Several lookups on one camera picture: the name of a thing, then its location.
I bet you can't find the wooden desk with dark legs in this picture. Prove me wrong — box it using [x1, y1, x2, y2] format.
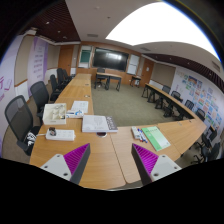
[94, 71, 123, 92]

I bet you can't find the white book with dark stripe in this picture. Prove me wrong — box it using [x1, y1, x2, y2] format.
[81, 114, 119, 134]

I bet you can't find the white power strip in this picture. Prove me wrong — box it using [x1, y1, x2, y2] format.
[45, 129, 77, 142]

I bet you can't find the white compartment organizer box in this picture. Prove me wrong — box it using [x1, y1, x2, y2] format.
[42, 102, 68, 126]

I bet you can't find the narrow purple wall banner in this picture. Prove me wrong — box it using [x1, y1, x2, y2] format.
[27, 36, 50, 96]

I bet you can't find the long wooden side table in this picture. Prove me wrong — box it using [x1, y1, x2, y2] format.
[141, 82, 198, 121]

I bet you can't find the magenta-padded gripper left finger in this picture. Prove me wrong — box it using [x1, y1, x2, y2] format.
[39, 142, 92, 185]

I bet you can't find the group of colourful wall posters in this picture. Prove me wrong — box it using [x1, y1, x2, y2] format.
[179, 71, 224, 131]

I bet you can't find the large black wall screen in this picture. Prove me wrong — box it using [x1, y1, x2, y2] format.
[92, 47, 130, 72]

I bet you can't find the wide white purple wall banner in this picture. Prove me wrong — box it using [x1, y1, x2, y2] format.
[0, 34, 24, 158]

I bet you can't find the group of black office chairs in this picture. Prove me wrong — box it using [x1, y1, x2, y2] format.
[161, 84, 223, 163]

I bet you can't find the white marker set box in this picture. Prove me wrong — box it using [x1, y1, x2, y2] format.
[130, 126, 148, 144]

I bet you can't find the black chair behind desk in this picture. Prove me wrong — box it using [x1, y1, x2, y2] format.
[96, 67, 107, 88]

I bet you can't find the row of black office chairs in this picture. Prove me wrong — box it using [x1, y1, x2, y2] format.
[49, 67, 75, 103]

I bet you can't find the flat white and blue box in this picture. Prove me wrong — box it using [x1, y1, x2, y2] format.
[65, 109, 85, 119]

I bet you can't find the small wooden desk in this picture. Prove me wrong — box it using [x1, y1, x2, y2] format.
[129, 75, 142, 88]

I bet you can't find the black mesh office chair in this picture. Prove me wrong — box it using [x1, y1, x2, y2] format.
[29, 80, 51, 126]
[4, 95, 43, 157]

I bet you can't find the large bright ceiling light panel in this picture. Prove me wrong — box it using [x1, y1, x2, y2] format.
[105, 2, 219, 61]

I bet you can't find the green booklet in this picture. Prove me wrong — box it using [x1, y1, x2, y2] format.
[141, 126, 172, 152]

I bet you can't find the green and white wall board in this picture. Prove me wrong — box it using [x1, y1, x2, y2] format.
[78, 45, 93, 69]

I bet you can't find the white power strip cable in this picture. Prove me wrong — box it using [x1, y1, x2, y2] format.
[25, 131, 47, 147]

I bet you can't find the brown wooden door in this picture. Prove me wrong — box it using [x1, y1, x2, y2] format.
[140, 58, 155, 88]
[58, 44, 75, 76]

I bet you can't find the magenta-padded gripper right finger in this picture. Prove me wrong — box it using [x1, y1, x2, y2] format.
[130, 142, 183, 187]

